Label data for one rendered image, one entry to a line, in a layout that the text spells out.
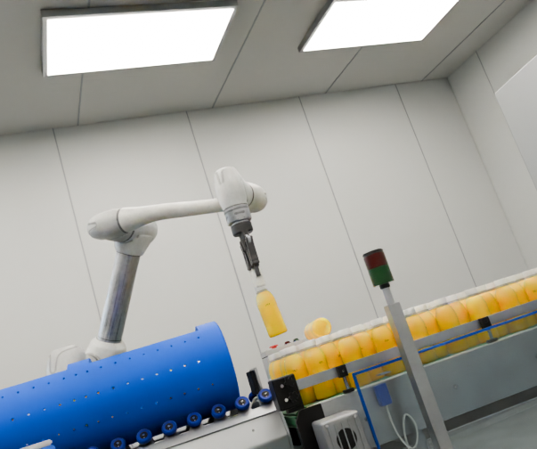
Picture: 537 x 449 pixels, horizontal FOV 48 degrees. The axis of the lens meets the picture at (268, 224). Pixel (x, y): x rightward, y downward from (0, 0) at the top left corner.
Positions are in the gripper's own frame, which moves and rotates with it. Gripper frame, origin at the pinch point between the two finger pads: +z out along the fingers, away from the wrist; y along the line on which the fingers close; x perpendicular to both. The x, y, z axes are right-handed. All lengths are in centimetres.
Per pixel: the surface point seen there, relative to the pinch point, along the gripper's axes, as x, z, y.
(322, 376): 4.8, 36.9, 24.0
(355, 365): 15.6, 37.0, 24.0
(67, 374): -66, 14, 12
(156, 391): -42, 26, 17
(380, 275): 25, 15, 42
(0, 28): -75, -206, -132
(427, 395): 27, 50, 41
